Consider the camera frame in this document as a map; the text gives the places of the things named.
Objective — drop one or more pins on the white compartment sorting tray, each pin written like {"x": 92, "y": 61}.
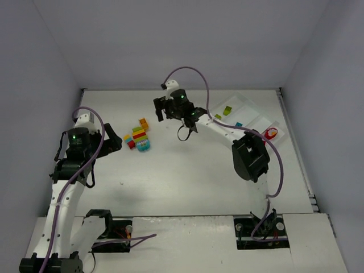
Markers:
{"x": 245, "y": 111}

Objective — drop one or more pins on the teal flower face brick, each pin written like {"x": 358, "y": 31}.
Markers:
{"x": 143, "y": 145}

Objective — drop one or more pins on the small red brick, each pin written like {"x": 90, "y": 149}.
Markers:
{"x": 131, "y": 145}

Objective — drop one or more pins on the yellow curved brick back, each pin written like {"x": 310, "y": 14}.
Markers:
{"x": 144, "y": 124}

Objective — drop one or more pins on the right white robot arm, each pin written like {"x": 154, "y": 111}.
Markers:
{"x": 250, "y": 156}

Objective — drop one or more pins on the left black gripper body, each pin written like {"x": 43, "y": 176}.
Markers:
{"x": 105, "y": 141}

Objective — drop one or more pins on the long green brick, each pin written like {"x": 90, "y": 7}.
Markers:
{"x": 136, "y": 140}

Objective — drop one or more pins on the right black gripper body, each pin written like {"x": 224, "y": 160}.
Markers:
{"x": 164, "y": 105}

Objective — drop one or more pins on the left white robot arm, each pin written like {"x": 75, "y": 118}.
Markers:
{"x": 58, "y": 249}

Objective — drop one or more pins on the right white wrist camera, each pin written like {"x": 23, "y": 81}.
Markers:
{"x": 170, "y": 86}

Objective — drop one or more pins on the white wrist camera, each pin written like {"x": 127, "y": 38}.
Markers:
{"x": 170, "y": 86}
{"x": 85, "y": 120}

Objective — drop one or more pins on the long yellow brick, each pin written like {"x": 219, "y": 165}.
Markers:
{"x": 139, "y": 132}

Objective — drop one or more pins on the green curved brick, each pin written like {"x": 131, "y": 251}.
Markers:
{"x": 227, "y": 110}

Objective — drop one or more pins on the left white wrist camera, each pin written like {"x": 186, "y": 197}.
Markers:
{"x": 85, "y": 120}

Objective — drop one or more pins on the red flower print brick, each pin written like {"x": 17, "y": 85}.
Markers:
{"x": 271, "y": 133}

